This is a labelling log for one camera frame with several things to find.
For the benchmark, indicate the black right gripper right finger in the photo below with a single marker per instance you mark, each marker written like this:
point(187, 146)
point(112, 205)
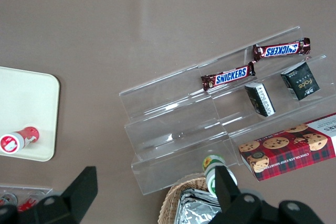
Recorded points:
point(225, 187)

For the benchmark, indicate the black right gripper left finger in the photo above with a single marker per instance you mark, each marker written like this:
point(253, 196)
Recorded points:
point(76, 195)

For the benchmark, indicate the foil-wrapped sandwich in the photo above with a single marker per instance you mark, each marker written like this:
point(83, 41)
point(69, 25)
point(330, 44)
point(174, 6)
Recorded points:
point(194, 208)

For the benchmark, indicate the woven wicker basket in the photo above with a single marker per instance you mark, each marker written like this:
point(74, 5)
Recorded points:
point(170, 197)

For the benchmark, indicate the cream plastic tray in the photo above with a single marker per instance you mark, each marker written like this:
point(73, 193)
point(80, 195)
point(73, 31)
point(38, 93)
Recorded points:
point(29, 103)

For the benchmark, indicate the green white bottle sunflower cap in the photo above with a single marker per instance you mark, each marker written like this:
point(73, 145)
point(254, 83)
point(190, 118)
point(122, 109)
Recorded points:
point(211, 163)

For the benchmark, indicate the small red white bottle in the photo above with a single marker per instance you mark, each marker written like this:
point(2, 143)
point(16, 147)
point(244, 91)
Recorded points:
point(6, 198)
point(29, 201)

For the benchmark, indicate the clear acrylic bin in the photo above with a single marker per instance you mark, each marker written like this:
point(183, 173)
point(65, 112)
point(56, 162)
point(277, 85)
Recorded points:
point(23, 191)

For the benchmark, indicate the red tartan cookie box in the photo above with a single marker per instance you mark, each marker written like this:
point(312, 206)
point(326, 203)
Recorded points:
point(288, 153)

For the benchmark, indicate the red bottle with white cap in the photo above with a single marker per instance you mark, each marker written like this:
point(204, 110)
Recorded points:
point(25, 137)

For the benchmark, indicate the clear acrylic stepped shelf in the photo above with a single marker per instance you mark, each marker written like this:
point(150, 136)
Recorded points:
point(286, 119)
point(170, 119)

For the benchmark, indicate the black box with white label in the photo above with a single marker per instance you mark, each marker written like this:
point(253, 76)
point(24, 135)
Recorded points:
point(261, 99)

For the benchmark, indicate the brown Snickers bar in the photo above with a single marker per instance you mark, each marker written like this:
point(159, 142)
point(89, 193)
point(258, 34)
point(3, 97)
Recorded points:
point(281, 49)
point(231, 75)

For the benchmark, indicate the black box with gold print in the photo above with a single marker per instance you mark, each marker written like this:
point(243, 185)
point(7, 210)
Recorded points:
point(302, 81)

